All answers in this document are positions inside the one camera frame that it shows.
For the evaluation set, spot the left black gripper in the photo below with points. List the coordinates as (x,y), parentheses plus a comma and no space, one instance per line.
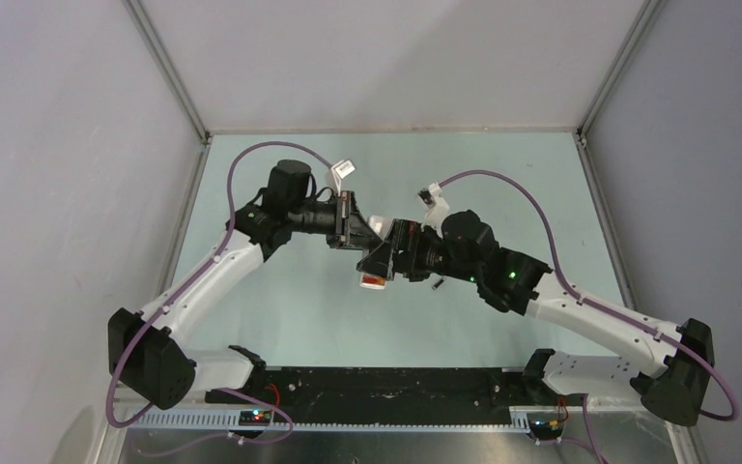
(352,231)

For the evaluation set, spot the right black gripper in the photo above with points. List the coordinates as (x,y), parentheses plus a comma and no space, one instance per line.
(385,259)

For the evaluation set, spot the white red remote control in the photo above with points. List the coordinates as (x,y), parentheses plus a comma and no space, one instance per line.
(371,259)

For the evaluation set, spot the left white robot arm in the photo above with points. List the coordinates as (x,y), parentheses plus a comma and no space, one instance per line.
(148,350)

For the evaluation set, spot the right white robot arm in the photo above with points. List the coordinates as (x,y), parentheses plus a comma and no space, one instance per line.
(665,363)

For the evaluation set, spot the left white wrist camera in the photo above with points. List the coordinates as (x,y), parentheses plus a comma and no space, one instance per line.
(338,172)

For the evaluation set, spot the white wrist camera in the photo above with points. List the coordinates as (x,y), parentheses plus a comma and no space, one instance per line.
(437,208)
(338,172)

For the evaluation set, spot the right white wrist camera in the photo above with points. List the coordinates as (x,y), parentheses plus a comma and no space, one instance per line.
(437,208)

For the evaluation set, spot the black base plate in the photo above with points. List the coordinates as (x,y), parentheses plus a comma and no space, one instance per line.
(399,396)

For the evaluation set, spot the white slotted cable duct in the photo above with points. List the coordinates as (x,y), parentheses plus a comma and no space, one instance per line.
(245,420)

